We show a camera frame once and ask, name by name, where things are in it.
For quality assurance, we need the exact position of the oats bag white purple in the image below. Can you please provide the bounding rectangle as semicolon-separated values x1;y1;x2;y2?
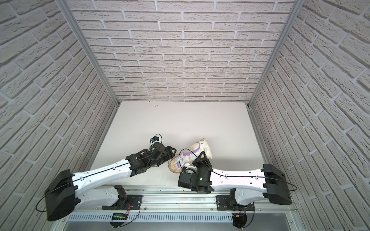
174;138;213;169

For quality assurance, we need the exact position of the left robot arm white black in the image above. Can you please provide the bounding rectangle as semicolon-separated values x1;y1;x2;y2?
44;142;176;221

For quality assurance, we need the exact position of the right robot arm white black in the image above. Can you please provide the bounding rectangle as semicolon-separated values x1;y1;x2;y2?
174;152;293;206

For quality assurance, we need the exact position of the right controller board round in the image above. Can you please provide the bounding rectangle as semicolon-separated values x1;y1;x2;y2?
232;213;247;229

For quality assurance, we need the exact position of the left controller board green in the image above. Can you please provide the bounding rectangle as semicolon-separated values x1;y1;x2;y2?
110;213;128;228

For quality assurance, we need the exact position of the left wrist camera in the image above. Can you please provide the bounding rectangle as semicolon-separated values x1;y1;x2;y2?
149;136;161;146

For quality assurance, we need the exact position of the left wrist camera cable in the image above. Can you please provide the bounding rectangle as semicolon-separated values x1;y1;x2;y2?
35;133;163;213

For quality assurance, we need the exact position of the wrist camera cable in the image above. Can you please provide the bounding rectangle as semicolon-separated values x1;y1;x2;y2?
177;148;298;193
35;133;163;213

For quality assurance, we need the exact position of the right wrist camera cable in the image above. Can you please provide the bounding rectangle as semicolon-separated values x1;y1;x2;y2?
177;148;298;193

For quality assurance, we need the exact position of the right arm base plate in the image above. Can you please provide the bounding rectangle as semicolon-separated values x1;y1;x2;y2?
215;195;254;211

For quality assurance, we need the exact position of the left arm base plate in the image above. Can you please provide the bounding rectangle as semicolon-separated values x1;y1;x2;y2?
102;194;143;210

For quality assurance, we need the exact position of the aluminium mounting rail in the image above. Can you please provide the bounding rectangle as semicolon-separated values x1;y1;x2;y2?
74;186;296;214

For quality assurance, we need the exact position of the perforated cable duct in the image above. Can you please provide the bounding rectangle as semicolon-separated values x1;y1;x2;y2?
67;212;232;223

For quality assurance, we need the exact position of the left aluminium corner post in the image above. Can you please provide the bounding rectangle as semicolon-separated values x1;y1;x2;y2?
56;0;119;107

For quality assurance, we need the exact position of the aluminium corner post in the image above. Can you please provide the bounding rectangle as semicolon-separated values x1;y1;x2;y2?
56;0;119;107
247;0;305;110

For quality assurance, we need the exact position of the right aluminium corner post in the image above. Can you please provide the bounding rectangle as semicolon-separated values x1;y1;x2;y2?
247;0;305;110

